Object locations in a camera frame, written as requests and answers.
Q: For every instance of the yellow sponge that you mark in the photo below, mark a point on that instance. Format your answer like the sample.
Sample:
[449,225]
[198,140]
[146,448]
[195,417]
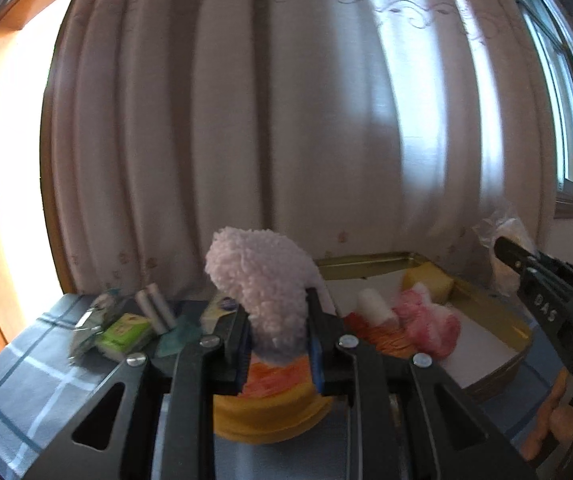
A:
[431,282]

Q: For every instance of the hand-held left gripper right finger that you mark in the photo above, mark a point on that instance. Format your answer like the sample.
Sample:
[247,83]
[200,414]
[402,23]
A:
[317,365]

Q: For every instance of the yellow round container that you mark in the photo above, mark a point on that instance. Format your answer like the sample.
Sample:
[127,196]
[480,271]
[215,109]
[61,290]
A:
[266,415]

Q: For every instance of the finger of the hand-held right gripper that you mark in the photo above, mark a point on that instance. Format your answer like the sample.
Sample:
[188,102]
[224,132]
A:
[513,255]

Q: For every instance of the red and gold pouch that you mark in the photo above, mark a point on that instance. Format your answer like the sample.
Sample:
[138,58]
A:
[381,340]

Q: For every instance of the pink and white towel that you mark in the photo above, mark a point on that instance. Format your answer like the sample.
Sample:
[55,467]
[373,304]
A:
[431,330]

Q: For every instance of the clear zip bag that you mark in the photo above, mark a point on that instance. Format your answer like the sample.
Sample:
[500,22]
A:
[86,335]

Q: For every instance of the cream floral curtain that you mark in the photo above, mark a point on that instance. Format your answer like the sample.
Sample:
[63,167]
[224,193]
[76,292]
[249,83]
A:
[316,110]

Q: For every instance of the teal cloth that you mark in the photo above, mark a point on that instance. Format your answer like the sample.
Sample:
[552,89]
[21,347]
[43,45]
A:
[179,337]

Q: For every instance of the clear plastic bag ball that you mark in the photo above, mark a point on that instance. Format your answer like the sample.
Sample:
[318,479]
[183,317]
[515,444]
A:
[508,225]

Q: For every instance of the white foam roll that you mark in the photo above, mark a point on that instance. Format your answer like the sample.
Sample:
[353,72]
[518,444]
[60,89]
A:
[156,310]

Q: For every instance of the green tissue pack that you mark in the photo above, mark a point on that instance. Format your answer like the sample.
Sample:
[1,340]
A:
[121,335]

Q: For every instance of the gold tin box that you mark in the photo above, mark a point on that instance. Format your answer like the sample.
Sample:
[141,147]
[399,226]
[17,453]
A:
[491,320]

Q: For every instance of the white cotton pad roll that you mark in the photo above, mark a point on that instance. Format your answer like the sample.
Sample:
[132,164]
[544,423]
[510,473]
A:
[374,305]

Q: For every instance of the pink fluffy cloth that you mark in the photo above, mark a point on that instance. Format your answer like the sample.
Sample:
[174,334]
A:
[266,285]

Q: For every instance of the blue plaid tablecloth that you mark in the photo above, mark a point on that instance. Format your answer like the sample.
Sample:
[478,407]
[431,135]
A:
[31,360]

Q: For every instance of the yellow patterned tissue box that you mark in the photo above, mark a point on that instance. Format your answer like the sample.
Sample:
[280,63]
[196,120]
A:
[216,312]

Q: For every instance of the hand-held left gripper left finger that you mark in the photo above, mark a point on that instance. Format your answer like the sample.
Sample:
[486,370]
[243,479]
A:
[243,370]

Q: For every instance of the person's right hand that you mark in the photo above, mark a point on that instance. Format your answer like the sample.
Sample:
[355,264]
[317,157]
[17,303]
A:
[551,425]

